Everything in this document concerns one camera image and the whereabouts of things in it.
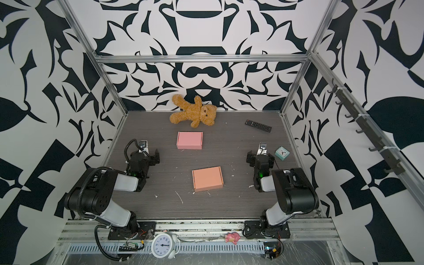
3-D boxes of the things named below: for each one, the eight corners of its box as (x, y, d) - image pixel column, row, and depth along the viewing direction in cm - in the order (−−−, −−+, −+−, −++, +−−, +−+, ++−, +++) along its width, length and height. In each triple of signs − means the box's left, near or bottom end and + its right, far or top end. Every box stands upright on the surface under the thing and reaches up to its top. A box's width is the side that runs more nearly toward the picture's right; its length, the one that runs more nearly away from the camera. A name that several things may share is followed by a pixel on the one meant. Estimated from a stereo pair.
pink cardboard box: (176, 149, 103) (175, 145, 99) (178, 134, 110) (177, 130, 107) (202, 149, 103) (202, 145, 100) (203, 134, 110) (203, 130, 107)
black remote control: (244, 124, 116) (245, 122, 114) (246, 120, 118) (246, 118, 116) (270, 133, 111) (271, 131, 109) (271, 129, 113) (272, 127, 112)
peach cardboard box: (194, 192, 87) (193, 189, 84) (192, 173, 94) (192, 169, 91) (223, 187, 89) (224, 184, 85) (220, 169, 95) (220, 165, 92)
